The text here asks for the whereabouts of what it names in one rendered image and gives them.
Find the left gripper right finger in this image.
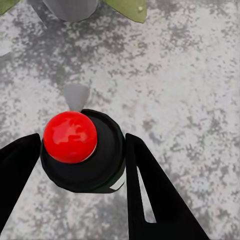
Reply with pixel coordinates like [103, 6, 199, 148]
[125, 133, 210, 240]

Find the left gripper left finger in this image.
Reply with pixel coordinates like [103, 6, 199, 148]
[0, 133, 42, 234]

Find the insectifuge atomizer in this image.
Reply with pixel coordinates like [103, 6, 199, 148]
[39, 83, 127, 194]

